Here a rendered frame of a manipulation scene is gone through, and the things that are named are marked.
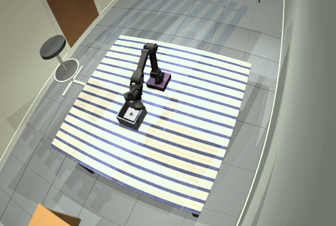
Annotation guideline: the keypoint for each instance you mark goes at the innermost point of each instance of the white square plate with hole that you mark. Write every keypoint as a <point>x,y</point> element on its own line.
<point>131,114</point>

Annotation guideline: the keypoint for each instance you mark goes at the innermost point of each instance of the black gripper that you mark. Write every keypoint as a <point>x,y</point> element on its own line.
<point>138,105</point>

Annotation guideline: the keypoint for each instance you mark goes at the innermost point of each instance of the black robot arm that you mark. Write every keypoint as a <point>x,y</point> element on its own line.
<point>137,78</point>

